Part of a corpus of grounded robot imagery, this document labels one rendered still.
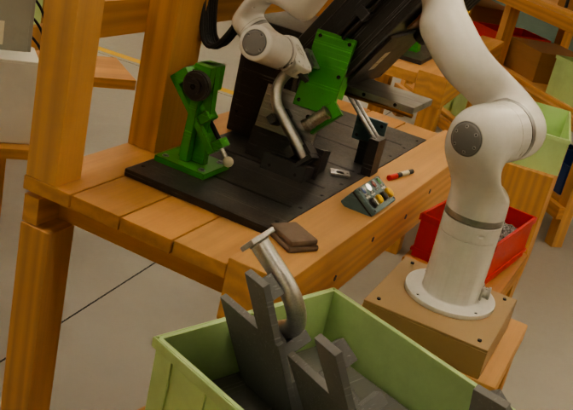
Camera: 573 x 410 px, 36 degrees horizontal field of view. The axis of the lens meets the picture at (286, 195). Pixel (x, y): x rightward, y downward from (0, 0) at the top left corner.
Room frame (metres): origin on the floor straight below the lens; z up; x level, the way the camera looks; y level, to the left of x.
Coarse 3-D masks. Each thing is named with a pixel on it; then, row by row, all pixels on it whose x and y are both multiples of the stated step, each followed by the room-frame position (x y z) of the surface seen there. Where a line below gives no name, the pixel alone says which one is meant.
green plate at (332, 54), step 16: (320, 32) 2.31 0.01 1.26; (320, 48) 2.29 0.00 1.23; (336, 48) 2.28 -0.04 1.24; (352, 48) 2.27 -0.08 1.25; (320, 64) 2.28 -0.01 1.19; (336, 64) 2.26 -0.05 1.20; (320, 80) 2.26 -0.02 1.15; (336, 80) 2.25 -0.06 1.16; (304, 96) 2.26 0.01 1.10; (320, 96) 2.25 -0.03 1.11; (336, 96) 2.23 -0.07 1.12
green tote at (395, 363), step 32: (224, 320) 1.26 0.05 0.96; (320, 320) 1.45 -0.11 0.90; (352, 320) 1.42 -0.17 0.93; (160, 352) 1.15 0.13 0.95; (192, 352) 1.22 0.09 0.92; (224, 352) 1.27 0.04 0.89; (384, 352) 1.36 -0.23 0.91; (416, 352) 1.32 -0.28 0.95; (160, 384) 1.15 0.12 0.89; (192, 384) 1.10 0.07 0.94; (384, 384) 1.35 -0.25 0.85; (416, 384) 1.31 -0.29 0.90; (448, 384) 1.27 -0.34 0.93
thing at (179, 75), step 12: (180, 72) 2.09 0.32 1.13; (180, 84) 2.09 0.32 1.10; (180, 96) 2.09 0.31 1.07; (204, 108) 2.08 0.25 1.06; (204, 120) 2.06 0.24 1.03; (204, 132) 2.06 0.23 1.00; (216, 132) 2.07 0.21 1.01; (204, 144) 2.05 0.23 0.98; (216, 144) 2.05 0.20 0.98; (228, 144) 2.07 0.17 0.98
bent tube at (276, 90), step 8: (312, 56) 2.28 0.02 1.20; (312, 64) 2.24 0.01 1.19; (280, 72) 2.27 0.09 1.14; (280, 80) 2.26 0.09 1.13; (272, 88) 2.26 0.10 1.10; (280, 88) 2.26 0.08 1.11; (272, 96) 2.25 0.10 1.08; (280, 96) 2.26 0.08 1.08; (272, 104) 2.25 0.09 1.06; (280, 104) 2.24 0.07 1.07; (280, 112) 2.23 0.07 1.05; (280, 120) 2.22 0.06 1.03; (288, 120) 2.22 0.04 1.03; (288, 128) 2.21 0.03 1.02; (288, 136) 2.20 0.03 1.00; (296, 136) 2.20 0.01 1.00; (296, 144) 2.19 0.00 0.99; (296, 152) 2.18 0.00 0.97; (304, 152) 2.18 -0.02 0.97
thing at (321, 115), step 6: (324, 108) 2.20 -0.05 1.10; (312, 114) 2.21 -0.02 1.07; (318, 114) 2.20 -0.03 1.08; (324, 114) 2.19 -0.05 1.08; (330, 114) 2.21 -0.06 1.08; (306, 120) 2.20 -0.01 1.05; (312, 120) 2.19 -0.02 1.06; (318, 120) 2.19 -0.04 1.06; (324, 120) 2.20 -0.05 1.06; (306, 126) 2.19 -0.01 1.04; (312, 126) 2.20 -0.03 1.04
